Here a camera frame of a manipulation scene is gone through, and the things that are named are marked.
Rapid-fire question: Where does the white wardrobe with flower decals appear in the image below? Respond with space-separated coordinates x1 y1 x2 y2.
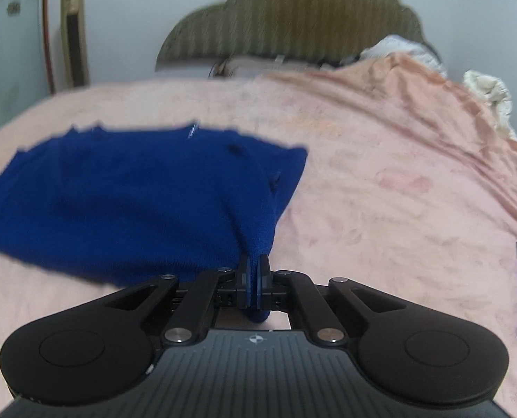
0 0 54 142

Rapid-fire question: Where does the pink bed blanket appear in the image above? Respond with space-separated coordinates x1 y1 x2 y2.
0 52 517 418

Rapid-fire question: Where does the white crumpled cloth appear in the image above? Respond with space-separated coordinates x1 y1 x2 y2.
360 34 449 76

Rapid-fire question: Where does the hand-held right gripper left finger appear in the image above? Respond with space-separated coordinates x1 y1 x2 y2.
104 254 253 349

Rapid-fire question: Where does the gold tower air conditioner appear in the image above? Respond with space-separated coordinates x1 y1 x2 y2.
59 0 90 90

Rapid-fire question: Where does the copper wall pipe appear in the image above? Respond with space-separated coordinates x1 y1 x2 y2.
42 0 58 95

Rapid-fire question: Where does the blue beaded sweater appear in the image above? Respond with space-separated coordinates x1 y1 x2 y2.
0 124 310 325

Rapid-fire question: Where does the cream crumpled cloth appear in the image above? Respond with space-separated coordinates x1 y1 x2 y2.
462 70 517 141

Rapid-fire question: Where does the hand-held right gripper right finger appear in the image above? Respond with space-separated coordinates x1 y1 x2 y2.
257 253 409 349

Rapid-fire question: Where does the olive padded headboard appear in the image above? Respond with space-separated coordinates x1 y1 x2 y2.
156 0 444 73

